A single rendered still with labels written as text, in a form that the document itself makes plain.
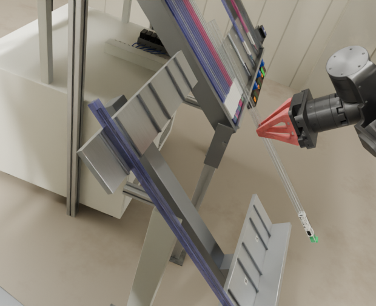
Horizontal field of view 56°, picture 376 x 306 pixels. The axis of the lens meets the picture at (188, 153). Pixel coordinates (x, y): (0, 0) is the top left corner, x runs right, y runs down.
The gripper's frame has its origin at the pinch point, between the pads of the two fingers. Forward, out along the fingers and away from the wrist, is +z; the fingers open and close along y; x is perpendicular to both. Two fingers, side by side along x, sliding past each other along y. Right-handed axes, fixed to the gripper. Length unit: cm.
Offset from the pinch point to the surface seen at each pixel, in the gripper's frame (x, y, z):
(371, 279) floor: 130, -68, 10
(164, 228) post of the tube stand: 8.3, 14.4, 21.0
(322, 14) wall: 39, -227, 17
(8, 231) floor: 20, -7, 123
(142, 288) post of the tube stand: 26.4, 14.6, 39.2
